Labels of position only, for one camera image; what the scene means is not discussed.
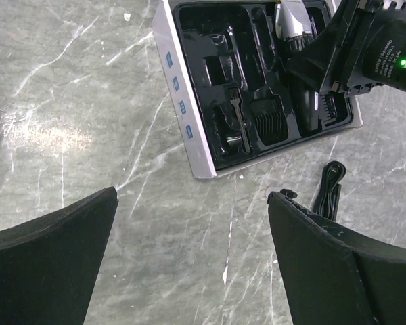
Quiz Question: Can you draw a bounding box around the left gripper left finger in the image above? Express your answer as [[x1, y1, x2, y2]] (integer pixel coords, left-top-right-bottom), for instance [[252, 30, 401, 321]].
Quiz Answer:
[[0, 187, 118, 324]]

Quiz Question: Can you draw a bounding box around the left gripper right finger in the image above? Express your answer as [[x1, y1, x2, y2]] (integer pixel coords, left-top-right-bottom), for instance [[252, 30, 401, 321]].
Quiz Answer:
[[268, 192, 406, 324]]

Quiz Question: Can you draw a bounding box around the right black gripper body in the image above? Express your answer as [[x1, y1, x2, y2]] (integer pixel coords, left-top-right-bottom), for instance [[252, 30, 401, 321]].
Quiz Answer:
[[286, 1, 406, 97]]

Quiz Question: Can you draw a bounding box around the black charging cable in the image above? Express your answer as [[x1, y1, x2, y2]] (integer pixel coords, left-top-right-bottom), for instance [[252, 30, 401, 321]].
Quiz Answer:
[[279, 160, 347, 223]]

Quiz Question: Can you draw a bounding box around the black silver hair clipper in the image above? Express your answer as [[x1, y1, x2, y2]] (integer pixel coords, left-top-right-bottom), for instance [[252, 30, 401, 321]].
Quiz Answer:
[[275, 1, 319, 133]]

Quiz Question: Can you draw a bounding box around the white box with black tray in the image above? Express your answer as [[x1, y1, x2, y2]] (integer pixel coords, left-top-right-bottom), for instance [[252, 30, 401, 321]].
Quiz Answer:
[[152, 1, 363, 179]]

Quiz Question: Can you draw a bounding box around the black comb guard in tray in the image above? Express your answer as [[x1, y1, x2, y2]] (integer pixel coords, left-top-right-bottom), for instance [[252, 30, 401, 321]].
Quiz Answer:
[[250, 95, 288, 146]]

